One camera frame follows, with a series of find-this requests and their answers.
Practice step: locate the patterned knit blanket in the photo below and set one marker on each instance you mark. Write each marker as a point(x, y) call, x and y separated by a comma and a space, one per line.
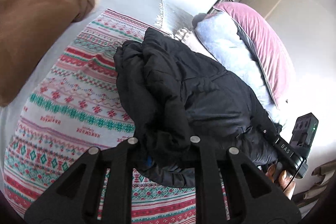
point(75, 106)

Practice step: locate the brown fleece garment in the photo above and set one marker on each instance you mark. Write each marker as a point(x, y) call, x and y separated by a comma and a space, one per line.
point(28, 29)

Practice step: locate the black quilted jacket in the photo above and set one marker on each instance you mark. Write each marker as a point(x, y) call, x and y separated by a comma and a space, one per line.
point(172, 93)

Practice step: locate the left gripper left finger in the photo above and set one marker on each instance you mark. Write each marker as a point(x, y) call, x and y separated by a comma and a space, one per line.
point(96, 188)

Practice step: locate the light blue fluffy blanket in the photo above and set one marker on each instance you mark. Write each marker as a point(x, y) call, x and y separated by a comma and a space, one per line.
point(219, 34)

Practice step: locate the pink velvet pillow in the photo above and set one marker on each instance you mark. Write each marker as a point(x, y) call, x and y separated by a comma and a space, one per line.
point(271, 51)

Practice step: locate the white bed sheet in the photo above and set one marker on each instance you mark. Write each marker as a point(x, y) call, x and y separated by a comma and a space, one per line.
point(142, 10)

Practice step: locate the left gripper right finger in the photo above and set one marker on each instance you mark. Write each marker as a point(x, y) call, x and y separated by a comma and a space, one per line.
point(231, 189)

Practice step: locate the right hand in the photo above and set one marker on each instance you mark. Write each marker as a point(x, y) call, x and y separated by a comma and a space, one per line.
point(285, 182)

